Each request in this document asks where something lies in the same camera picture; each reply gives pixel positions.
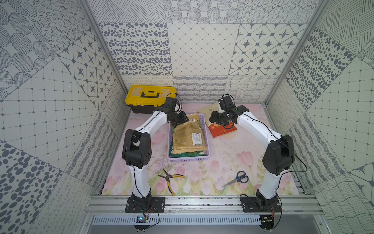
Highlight blue handled scissors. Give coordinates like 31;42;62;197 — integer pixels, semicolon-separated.
222;171;249;188

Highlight lilac plastic basket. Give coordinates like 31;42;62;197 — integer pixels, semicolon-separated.
168;113;210;162

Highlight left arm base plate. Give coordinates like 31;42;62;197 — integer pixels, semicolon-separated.
125;195;166;213

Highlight yellow and black toolbox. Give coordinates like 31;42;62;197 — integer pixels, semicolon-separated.
125;85;177;114

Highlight yellow handled pliers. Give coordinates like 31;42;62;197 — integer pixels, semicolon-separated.
157;168;187;196

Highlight small circuit board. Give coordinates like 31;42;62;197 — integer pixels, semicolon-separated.
134;215;150;231
259;215;275;231

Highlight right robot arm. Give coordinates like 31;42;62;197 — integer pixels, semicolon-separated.
209;94;295;210

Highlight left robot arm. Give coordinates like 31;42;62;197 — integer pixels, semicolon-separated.
122;97;189;207

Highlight aluminium mounting rail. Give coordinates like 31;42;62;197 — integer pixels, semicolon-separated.
83;195;323;215

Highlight right small circuit board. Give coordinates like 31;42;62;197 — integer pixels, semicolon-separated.
259;215;275;231

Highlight left small circuit board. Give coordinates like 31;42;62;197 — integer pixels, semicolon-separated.
134;215;150;231

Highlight beige red cassava chips bag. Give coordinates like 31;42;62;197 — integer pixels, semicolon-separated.
198;102;237;138

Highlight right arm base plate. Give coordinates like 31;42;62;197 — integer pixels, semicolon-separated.
240;195;282;213

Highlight white slotted cable duct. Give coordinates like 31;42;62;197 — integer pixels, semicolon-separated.
92;214;261;225

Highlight dark green striped snack bag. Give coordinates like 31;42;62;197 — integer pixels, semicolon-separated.
168;137;208;158

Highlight gold foil chips bag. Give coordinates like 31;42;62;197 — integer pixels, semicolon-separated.
172;113;207;154

